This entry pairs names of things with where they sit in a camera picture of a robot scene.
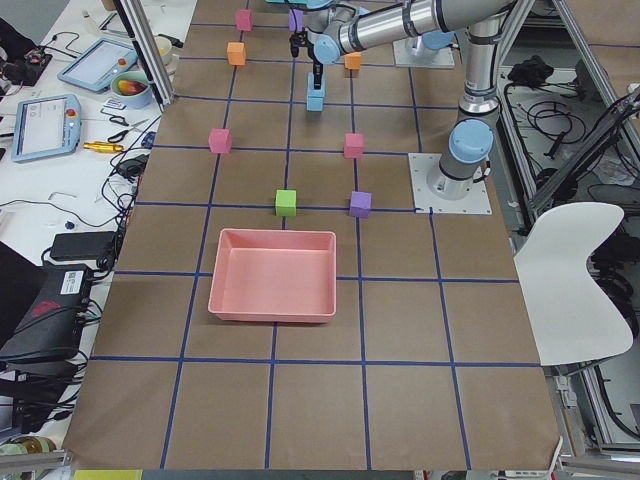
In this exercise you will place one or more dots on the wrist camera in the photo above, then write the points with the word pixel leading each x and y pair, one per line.
pixel 297 41

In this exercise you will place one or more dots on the pink tray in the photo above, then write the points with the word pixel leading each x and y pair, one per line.
pixel 281 276

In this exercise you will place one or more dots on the black computer box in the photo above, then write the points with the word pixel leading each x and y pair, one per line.
pixel 40 313

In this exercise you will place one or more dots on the white chair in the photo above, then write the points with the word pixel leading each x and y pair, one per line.
pixel 571 317

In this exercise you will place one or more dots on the pink block front middle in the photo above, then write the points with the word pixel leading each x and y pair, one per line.
pixel 220 140

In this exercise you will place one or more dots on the black power adapter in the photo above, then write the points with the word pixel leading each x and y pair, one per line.
pixel 81 246

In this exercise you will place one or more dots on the orange block far side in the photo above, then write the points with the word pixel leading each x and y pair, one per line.
pixel 236 53

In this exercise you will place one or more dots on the purple block near pink tray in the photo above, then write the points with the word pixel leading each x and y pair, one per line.
pixel 360 204

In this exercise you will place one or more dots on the pink block far corner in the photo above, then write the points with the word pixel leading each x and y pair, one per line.
pixel 244 20

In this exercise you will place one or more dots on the light blue bowl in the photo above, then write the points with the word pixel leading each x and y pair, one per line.
pixel 132 88

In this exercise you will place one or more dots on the orange block near bases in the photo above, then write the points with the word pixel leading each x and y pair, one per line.
pixel 353 61

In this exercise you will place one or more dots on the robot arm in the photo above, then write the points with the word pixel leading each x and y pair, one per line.
pixel 421 34
pixel 431 48

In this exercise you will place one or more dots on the teach pendant near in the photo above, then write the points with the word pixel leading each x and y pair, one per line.
pixel 46 127

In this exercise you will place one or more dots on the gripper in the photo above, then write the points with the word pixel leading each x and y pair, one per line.
pixel 317 66

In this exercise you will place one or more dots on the aluminium frame post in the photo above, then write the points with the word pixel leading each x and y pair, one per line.
pixel 139 32

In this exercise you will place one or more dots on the teach pendant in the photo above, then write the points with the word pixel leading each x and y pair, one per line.
pixel 95 69
pixel 46 127

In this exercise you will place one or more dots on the gold metal cylinder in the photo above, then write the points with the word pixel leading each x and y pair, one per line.
pixel 103 147

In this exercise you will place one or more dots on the black scissors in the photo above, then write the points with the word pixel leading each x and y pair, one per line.
pixel 126 127

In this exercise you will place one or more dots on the green block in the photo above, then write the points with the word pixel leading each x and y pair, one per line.
pixel 286 203

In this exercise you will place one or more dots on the cream bowl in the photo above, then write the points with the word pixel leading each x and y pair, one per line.
pixel 164 47

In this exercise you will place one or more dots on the teach pendant far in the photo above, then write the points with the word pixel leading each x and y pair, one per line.
pixel 95 69

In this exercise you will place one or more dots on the pink block near base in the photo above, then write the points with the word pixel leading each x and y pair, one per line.
pixel 353 147

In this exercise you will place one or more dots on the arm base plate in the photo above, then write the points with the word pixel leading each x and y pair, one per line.
pixel 402 58
pixel 434 192

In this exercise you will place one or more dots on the purple block near teal tray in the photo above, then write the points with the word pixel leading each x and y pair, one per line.
pixel 296 20

